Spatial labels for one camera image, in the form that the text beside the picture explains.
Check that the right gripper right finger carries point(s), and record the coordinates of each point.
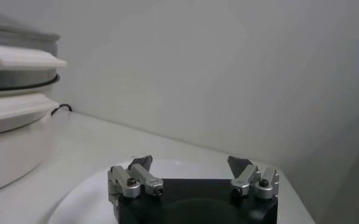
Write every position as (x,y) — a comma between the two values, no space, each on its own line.
(250,179)

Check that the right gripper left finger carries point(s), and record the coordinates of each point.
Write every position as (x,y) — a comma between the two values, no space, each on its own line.
(127,181)

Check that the white round plate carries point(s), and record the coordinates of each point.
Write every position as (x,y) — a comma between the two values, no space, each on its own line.
(84,201)

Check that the white electric cooking pot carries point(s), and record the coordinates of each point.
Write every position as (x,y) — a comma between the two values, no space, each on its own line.
(14,152)

